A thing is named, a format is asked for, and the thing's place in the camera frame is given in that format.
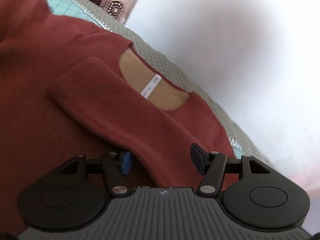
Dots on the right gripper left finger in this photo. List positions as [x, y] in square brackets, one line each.
[73, 195]

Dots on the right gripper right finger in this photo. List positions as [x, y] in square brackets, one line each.
[249, 191]

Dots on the patterned bed cover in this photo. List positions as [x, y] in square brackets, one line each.
[86, 10]

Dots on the maroon red knit sweater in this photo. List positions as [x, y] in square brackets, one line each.
[70, 87]

